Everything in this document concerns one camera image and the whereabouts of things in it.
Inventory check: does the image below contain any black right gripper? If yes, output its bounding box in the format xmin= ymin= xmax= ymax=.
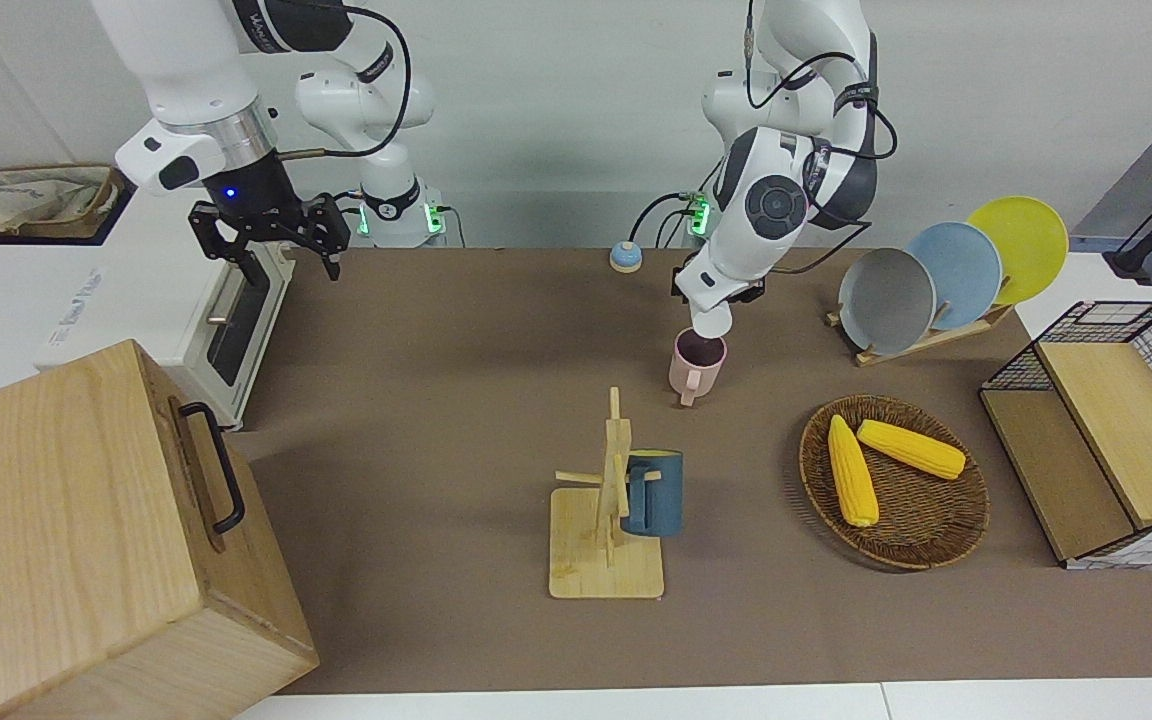
xmin=188 ymin=150 xmax=352 ymax=289

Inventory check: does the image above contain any pink mug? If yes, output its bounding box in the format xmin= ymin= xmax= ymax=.
xmin=668 ymin=326 xmax=728 ymax=408

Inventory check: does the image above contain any grey plate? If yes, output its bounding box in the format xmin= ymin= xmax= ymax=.
xmin=838 ymin=247 xmax=937 ymax=357

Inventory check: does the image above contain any white toaster oven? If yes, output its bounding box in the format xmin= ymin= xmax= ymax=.
xmin=36 ymin=187 xmax=297 ymax=431

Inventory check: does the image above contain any wooden plate rack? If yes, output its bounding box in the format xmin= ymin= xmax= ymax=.
xmin=826 ymin=300 xmax=1015 ymax=368

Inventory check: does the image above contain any yellow corn cob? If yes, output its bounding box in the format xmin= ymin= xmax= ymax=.
xmin=856 ymin=419 xmax=967 ymax=481
xmin=828 ymin=414 xmax=880 ymax=528

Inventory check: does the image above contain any light blue plate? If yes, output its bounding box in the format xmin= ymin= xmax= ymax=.
xmin=906 ymin=222 xmax=1004 ymax=331

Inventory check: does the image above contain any dark blue mug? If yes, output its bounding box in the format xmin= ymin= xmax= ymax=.
xmin=621 ymin=450 xmax=684 ymax=538

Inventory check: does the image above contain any wooden tray with cloth bags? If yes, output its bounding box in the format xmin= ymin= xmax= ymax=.
xmin=0 ymin=163 xmax=127 ymax=241

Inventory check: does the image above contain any yellow plate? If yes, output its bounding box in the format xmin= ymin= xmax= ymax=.
xmin=966 ymin=196 xmax=1070 ymax=306

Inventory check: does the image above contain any brown wicker basket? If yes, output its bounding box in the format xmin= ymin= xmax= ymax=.
xmin=799 ymin=395 xmax=991 ymax=571

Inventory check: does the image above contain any wooden mug rack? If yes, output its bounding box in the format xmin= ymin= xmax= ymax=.
xmin=548 ymin=387 xmax=665 ymax=601

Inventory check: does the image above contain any brown table mat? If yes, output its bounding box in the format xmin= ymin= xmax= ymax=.
xmin=226 ymin=247 xmax=1152 ymax=696

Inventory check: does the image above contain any wooden drawer cabinet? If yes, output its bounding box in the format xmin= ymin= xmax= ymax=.
xmin=0 ymin=338 xmax=320 ymax=720

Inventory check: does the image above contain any silver toaster door handle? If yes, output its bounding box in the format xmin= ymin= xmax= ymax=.
xmin=206 ymin=262 xmax=255 ymax=326

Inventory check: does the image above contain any black arm base cable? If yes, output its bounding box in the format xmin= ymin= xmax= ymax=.
xmin=629 ymin=185 xmax=717 ymax=251

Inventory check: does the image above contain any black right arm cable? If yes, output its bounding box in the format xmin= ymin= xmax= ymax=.
xmin=276 ymin=5 xmax=413 ymax=159

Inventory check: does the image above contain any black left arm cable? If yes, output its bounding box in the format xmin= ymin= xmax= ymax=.
xmin=744 ymin=0 xmax=899 ymax=276

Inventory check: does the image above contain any black cabinet drawer handle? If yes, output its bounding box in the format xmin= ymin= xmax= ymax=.
xmin=179 ymin=402 xmax=247 ymax=535

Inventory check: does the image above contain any wire and wood shelf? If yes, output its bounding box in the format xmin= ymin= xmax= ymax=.
xmin=979 ymin=300 xmax=1152 ymax=571

